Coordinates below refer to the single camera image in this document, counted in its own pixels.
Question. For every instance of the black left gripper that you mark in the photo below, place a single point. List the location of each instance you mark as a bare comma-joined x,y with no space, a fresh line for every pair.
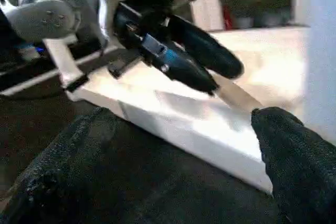
139,9

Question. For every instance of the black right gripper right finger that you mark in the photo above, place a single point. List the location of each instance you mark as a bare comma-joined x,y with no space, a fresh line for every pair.
299,166

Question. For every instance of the white plastic table leg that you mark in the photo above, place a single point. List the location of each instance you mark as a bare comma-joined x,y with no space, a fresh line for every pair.
323,51

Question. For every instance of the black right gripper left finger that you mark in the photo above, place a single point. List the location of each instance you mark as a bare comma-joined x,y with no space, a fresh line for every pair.
58,171

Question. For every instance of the black work mat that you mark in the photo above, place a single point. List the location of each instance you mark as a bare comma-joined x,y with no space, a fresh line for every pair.
31,119

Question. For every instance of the white plastic table top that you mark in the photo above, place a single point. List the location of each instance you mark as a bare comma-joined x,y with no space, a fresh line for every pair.
210,124

